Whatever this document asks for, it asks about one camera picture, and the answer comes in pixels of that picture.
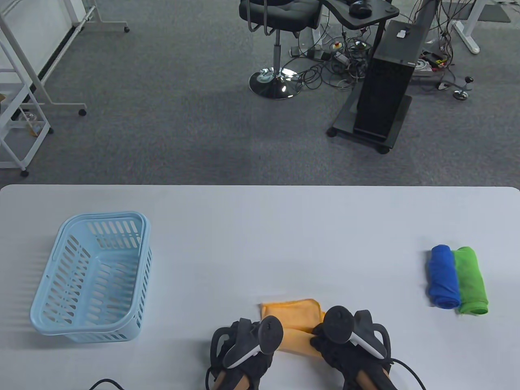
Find black rolling desk stand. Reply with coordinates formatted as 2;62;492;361
321;0;413;154

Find person's left forearm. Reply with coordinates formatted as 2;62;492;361
214;368;250;390

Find green rectangular towel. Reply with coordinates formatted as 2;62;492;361
452;246;489;315

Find white whiteboard stand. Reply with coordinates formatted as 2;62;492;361
0;0;130;117

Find person's left hand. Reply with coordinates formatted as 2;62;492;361
209;318;284;390

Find white power strip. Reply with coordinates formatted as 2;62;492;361
289;45;325;61

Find person's right hand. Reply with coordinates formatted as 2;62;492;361
310;307;392;390

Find black office chair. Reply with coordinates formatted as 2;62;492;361
239;0;322;100

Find white desk leg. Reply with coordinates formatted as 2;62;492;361
452;0;488;54

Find grey floor base plate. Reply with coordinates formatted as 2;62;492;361
412;58;434;77

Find tangled black floor cables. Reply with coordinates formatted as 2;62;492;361
289;24;372;91

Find tangled coloured wires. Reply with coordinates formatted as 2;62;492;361
400;0;462;72

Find blue towel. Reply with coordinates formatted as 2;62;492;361
427;245;461;309

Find black computer tower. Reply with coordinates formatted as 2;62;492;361
353;19;428;143

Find black desk column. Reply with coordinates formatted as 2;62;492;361
408;0;440;45

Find orange towel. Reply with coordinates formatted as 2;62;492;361
260;299;327;358

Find black round controller white handle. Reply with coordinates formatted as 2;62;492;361
223;317;284;369
323;305;386;360

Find black glove cable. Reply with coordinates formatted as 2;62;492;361
390;357;426;390
204;325;234;390

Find light blue plastic basket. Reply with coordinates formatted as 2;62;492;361
28;210;153;342

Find dark floor mat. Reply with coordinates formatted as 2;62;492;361
476;1;511;23

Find small metal stand black knob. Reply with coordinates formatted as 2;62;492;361
437;76;475;101

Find person's right forearm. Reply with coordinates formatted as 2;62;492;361
357;366;394;390

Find white wheeled rack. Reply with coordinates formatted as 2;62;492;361
0;39;54;177

